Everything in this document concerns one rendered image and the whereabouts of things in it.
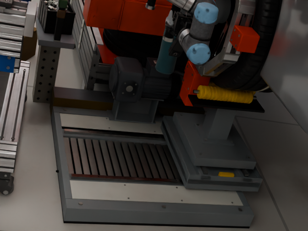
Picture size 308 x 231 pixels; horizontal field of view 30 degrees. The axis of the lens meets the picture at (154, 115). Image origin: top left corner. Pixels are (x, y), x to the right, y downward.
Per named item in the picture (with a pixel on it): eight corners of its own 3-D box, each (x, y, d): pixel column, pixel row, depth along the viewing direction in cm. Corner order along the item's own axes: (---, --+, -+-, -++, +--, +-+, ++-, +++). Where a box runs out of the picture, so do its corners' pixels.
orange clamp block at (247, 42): (246, 43, 221) (255, 53, 214) (228, 41, 219) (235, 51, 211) (252, 27, 218) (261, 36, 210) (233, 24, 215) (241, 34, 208)
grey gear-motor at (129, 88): (184, 134, 299) (202, 75, 282) (105, 128, 286) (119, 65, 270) (176, 116, 314) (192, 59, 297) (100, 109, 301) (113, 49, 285)
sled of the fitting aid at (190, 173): (256, 193, 267) (263, 176, 262) (184, 189, 256) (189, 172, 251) (223, 134, 308) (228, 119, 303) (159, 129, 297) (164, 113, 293)
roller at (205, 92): (255, 106, 253) (260, 95, 250) (193, 100, 244) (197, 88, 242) (251, 100, 258) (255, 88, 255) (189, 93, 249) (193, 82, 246)
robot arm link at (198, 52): (215, 45, 189) (208, 68, 193) (206, 31, 198) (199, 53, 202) (193, 42, 187) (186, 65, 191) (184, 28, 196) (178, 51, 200)
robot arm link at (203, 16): (198, -4, 194) (189, 26, 199) (196, 6, 184) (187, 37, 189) (220, 2, 194) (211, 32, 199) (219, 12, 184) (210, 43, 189)
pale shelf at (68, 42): (74, 49, 276) (74, 43, 275) (38, 45, 271) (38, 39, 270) (66, 15, 312) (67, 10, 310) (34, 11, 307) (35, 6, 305)
